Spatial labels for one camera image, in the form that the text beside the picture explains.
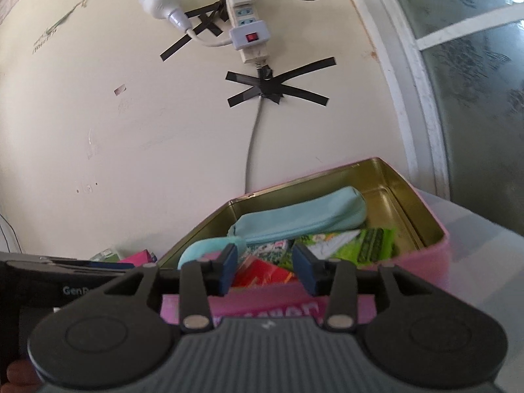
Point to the frosted window glass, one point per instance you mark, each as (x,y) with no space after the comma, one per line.
(483,102)

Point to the pink pouch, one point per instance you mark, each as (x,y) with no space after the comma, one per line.
(137,257)

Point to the white power strip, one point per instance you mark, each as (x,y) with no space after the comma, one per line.
(247,20)

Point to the long teal pencil case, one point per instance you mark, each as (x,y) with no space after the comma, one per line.
(303,219)

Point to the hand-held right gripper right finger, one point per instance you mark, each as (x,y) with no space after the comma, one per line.
(305,270)

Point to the small teal pouch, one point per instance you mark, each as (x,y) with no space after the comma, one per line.
(200,251)

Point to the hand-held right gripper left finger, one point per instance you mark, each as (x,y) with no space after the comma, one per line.
(227,270)

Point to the white window frame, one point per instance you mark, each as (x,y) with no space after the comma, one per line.
(413,90)

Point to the white bulb socket adapter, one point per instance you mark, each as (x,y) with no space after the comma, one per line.
(161,2)

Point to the black tape cross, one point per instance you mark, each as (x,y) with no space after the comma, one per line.
(278,88)
(196,35)

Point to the red cardboard box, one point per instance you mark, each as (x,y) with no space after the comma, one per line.
(262,274)

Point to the pink tin box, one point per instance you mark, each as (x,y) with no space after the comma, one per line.
(270,303)

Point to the person's left hand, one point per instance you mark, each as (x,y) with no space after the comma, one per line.
(22,372)

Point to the patterned teal tissue pack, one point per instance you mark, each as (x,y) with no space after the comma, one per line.
(268,254)

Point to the green wipes packet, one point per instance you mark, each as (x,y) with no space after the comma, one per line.
(360,245)

